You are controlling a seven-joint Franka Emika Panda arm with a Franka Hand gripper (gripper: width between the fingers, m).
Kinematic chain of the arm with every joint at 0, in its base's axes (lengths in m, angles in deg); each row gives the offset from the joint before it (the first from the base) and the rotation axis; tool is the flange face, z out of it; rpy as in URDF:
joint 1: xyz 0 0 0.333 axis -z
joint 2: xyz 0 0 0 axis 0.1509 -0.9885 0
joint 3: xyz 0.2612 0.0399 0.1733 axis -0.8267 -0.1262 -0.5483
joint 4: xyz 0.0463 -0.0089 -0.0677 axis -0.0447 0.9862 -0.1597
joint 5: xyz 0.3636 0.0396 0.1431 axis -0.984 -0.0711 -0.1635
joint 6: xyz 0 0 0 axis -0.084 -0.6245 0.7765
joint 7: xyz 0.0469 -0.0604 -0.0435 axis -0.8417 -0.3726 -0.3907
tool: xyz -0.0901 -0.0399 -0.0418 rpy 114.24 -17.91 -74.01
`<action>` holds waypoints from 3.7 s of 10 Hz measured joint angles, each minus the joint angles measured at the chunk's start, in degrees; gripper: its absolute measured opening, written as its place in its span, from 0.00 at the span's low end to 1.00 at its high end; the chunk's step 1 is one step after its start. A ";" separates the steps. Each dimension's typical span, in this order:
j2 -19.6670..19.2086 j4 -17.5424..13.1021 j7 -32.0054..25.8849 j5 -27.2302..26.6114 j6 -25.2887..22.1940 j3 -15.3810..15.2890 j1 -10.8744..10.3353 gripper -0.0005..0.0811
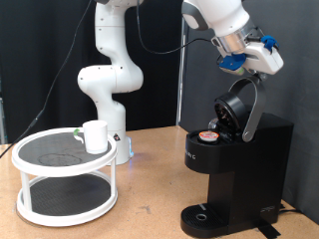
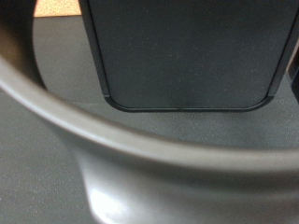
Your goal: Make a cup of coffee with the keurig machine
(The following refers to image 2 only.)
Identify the black Keurig coffee machine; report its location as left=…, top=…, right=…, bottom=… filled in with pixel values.
left=0, top=0, right=299, bottom=224

